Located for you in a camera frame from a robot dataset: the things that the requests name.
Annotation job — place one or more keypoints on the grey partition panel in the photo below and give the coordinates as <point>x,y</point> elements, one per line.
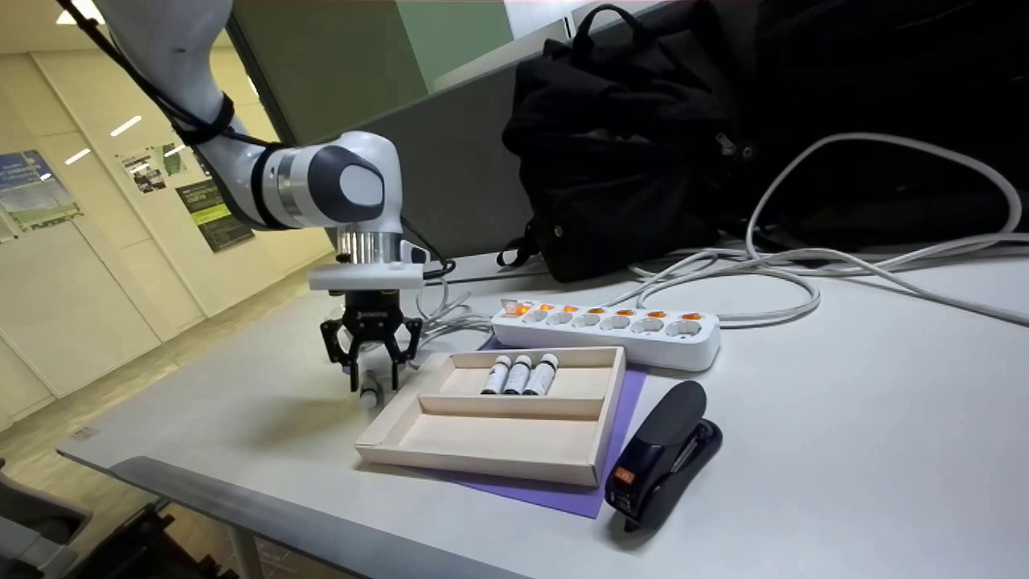
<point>460,172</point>

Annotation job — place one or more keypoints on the purple paper sheet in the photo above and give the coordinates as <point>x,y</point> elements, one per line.
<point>633,414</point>

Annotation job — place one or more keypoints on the green and black poster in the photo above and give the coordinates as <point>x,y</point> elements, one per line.
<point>220,225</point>

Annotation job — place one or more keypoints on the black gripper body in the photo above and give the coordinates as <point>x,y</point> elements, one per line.
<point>372,315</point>

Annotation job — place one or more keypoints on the black stapler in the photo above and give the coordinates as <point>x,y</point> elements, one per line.
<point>661,454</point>

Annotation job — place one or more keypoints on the white power strip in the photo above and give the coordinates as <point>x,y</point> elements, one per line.
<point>611,336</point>

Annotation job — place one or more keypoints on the dark chair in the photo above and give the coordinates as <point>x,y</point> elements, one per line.
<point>76,536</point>

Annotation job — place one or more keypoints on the small photo wall notice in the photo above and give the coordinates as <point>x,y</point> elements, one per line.
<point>147,173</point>
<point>172,159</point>

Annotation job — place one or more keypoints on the blue wall poster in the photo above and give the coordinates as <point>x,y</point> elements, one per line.
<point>33,186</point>

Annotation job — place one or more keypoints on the wooden two-compartment tray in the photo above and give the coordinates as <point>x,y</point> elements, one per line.
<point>504,454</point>

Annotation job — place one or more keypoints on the black backpack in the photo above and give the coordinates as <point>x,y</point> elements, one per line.
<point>621,150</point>

